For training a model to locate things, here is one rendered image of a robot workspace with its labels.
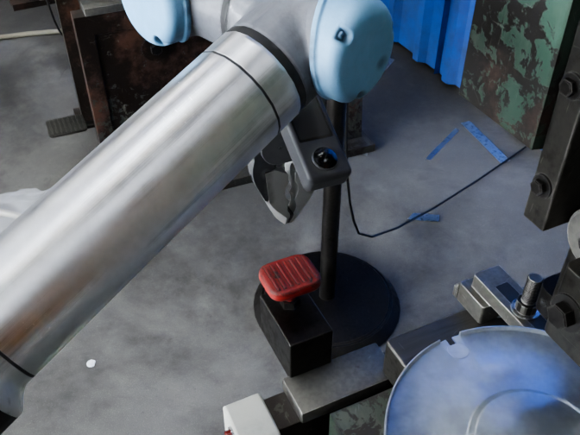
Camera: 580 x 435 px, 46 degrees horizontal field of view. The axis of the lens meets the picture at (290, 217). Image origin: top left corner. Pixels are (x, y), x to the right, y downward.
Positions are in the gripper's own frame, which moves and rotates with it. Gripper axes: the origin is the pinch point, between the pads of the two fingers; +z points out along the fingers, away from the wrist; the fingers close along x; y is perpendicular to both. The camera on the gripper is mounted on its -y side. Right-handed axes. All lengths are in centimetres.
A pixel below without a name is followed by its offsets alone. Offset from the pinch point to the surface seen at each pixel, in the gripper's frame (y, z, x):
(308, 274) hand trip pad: -1.2, 9.1, -2.0
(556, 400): -29.5, 6.4, -15.8
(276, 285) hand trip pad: -1.2, 9.1, 2.3
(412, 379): -21.1, 7.0, -4.4
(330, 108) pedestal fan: 54, 24, -33
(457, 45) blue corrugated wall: 137, 66, -130
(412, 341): -11.8, 14.7, -11.3
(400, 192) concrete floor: 88, 85, -79
